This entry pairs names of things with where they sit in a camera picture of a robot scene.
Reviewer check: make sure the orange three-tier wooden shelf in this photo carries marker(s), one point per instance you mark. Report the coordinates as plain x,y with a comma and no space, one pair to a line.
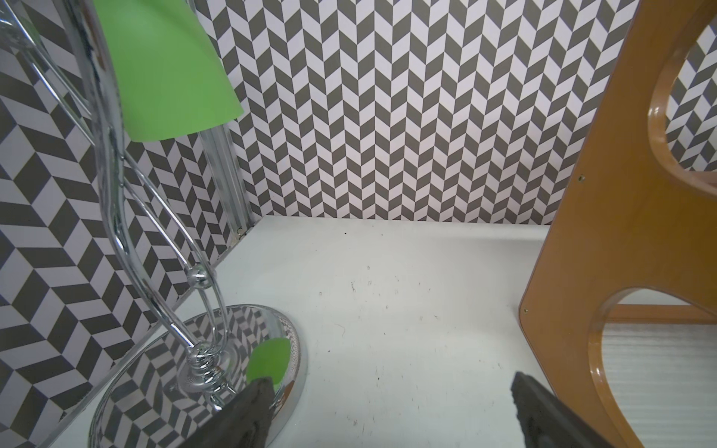
631,218

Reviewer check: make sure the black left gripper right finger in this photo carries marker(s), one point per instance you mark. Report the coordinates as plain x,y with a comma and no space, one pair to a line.
546,421

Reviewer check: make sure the chrome stand with green cups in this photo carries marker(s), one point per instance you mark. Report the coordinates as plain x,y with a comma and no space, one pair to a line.
110,225

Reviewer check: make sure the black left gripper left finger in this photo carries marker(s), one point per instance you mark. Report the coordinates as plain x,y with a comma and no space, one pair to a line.
244,422

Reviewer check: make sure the left metal corner post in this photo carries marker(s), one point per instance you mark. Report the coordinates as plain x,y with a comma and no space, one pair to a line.
220,152

